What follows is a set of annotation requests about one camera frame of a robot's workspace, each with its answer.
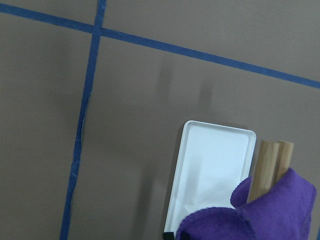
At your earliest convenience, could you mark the purple microfibre towel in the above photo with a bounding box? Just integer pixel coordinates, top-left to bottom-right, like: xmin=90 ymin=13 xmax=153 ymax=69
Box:
xmin=176 ymin=168 xmax=317 ymax=240

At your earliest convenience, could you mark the left wooden rack rod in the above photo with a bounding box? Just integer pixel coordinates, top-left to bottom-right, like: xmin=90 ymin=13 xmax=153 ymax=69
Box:
xmin=272 ymin=140 xmax=294 ymax=186

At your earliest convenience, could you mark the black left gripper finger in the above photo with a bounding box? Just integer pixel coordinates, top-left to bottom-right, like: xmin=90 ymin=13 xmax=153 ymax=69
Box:
xmin=162 ymin=232 xmax=174 ymax=240

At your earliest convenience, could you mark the right wooden rack rod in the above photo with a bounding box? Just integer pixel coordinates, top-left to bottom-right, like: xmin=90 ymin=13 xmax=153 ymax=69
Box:
xmin=247 ymin=140 xmax=280 ymax=203

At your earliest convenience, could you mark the white rack base tray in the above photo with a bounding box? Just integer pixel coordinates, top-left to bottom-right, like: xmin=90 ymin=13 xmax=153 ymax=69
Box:
xmin=164 ymin=120 xmax=257 ymax=234

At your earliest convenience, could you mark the wooden rack rod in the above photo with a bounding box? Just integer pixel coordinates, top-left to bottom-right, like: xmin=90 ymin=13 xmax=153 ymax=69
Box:
xmin=272 ymin=140 xmax=294 ymax=186
xmin=247 ymin=140 xmax=280 ymax=203

